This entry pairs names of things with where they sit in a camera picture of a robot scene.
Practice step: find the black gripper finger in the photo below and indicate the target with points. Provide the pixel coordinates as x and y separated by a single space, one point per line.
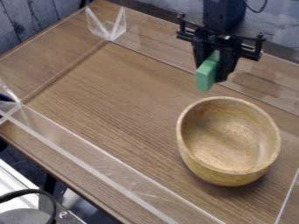
202 43
229 48

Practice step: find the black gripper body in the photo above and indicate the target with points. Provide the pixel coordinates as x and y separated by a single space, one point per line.
222 17

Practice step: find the green rectangular block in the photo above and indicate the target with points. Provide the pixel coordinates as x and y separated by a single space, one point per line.
206 72

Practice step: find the light wooden bowl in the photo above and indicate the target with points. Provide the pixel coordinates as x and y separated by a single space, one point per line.
229 140

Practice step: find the clear acrylic right panel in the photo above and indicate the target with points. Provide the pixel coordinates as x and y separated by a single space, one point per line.
289 213

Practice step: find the clear acrylic corner bracket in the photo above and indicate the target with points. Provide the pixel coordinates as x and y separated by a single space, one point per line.
108 30

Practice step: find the clear acrylic front wall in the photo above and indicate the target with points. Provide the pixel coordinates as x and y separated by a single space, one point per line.
136 198

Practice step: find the grey metal bracket with screw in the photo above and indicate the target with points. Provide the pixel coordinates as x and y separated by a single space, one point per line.
65 215

